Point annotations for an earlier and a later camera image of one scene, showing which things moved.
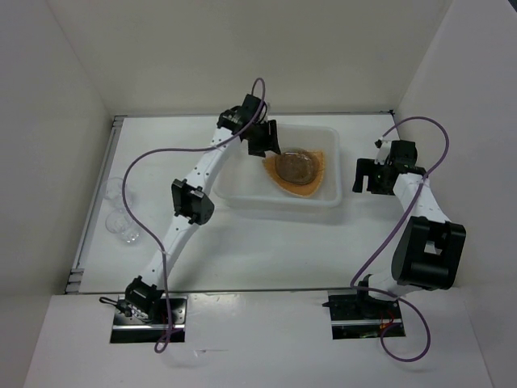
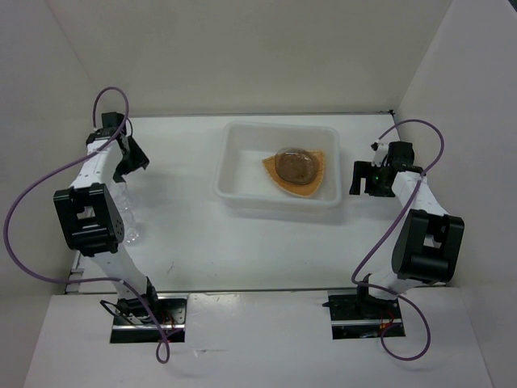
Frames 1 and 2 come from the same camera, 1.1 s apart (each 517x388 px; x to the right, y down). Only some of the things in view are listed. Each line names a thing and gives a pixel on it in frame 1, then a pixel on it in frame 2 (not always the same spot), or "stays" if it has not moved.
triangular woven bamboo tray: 304,190 stays
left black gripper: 269,141 → 138,159
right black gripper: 367,166 stays
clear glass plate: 296,166 stays
